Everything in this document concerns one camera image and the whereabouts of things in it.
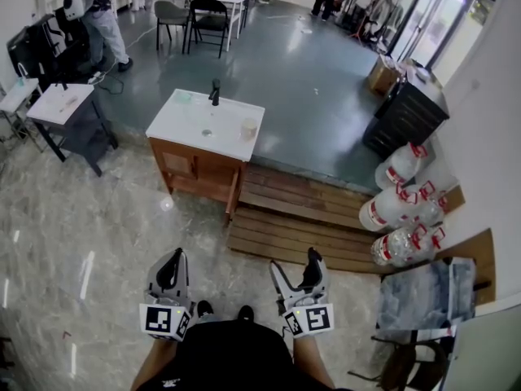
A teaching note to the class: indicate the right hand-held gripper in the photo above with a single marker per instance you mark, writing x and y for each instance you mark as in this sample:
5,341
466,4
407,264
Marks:
313,318

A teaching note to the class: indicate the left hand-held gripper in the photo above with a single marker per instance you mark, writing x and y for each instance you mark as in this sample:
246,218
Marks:
163,320

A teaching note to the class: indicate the wooden sink cabinet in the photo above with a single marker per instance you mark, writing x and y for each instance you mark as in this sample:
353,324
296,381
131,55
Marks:
203,173

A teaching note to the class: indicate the cream paper cup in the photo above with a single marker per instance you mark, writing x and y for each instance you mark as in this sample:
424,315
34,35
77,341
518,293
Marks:
248,128

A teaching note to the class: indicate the pale green soap bar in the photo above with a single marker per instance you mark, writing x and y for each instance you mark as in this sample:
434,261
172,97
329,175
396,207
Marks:
183,97

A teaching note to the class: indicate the person's left forearm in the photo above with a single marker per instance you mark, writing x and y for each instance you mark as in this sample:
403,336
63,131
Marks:
152,365

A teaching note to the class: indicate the person's right forearm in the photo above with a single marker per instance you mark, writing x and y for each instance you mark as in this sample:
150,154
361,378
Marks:
311,357

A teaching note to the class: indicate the white sink basin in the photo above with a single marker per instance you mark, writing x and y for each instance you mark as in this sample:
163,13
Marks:
183,120

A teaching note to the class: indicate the black faucet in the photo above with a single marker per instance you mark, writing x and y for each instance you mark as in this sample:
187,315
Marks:
215,94

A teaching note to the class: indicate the person's black shoe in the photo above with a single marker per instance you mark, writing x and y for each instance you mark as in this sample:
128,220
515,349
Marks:
205,308
246,314

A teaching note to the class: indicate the person's blue jeans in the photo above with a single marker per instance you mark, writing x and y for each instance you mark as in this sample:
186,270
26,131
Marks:
208,319

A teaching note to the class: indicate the wooden slat platform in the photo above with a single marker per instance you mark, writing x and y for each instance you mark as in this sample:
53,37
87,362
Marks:
293,218

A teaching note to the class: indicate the large clear water bottle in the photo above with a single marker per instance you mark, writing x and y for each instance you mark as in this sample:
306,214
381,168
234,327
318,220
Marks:
401,165
384,210
433,244
429,210
395,247

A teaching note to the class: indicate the black metal chair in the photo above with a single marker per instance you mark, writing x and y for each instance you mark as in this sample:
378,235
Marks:
407,365

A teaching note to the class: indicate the black slatted cabinet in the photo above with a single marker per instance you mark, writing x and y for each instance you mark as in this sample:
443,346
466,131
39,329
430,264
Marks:
407,120

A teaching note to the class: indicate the white power strip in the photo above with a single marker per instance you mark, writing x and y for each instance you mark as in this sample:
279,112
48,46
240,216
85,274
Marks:
96,77

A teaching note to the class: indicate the brown cardboard box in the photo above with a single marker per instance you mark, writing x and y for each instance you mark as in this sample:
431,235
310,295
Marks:
382,76

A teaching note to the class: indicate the black folding chair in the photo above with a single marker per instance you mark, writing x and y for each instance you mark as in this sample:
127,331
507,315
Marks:
209,23

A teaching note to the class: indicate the black office chair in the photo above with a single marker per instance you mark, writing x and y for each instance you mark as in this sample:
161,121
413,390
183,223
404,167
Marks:
45,51

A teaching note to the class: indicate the grey padded chair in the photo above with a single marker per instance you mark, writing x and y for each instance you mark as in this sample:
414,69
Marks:
171,12

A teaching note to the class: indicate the clothes rack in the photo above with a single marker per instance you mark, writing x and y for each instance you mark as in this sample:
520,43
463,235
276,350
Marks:
374,18

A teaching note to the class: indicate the glass entrance door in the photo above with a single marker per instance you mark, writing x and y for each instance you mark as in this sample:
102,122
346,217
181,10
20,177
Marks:
439,18

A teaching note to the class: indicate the white wall appliance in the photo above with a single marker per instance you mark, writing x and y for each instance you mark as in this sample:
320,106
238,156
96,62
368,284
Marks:
74,3

